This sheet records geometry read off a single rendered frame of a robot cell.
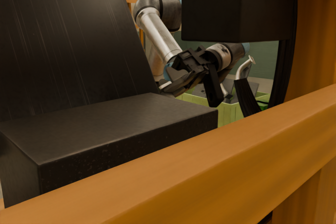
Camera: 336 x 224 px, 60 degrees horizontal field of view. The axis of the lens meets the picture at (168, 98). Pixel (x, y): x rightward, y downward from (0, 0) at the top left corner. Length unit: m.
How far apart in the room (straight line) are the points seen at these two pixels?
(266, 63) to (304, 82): 7.72
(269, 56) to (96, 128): 7.95
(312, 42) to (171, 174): 0.45
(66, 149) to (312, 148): 0.29
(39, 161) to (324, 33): 0.50
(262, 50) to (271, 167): 8.07
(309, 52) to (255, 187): 0.37
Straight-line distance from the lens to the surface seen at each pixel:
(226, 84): 1.99
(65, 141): 0.38
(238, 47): 0.89
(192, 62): 0.77
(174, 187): 0.20
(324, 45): 0.60
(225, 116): 1.67
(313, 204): 0.69
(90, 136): 0.38
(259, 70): 8.44
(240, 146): 0.26
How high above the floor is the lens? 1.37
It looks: 14 degrees down
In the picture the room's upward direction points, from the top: straight up
